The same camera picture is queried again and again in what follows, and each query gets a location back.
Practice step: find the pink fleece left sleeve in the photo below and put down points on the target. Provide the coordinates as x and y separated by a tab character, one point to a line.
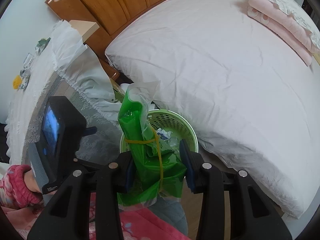
17	187

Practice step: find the printed paper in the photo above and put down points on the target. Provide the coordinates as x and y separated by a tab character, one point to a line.
25	74

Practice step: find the green silver snack wrapper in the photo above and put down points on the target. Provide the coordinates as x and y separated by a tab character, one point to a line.
41	45

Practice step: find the yellow foam fruit net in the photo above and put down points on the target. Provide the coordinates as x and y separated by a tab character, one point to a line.
17	82

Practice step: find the green plastic wrapper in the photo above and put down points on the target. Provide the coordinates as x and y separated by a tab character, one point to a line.
140	95

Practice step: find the folded pink quilt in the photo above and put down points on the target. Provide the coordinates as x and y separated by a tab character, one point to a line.
284	26

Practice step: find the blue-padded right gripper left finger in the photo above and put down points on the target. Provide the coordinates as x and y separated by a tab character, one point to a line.
66	216

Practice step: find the green plastic trash basket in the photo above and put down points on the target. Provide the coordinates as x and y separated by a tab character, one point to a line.
172	127

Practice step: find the lace cloth on nightstand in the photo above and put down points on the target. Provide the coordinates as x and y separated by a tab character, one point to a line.
67	68

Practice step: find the pink floral pajama lap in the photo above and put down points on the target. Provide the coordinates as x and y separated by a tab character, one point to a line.
163	220

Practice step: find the white ruffled pillow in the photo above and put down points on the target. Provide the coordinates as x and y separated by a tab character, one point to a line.
291	7

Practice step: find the beige nightstand top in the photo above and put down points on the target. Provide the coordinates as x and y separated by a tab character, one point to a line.
85	28

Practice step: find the bed with pink sheet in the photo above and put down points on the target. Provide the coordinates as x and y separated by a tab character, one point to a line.
249	97

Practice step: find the silver pill blister pack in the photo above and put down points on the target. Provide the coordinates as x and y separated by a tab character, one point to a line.
28	61

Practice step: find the left hand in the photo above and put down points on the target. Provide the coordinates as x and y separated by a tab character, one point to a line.
30	182

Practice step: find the blue white wrapper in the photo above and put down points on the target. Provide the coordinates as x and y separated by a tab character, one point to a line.
169	137

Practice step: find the wooden headboard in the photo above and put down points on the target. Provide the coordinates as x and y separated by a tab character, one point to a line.
112	16

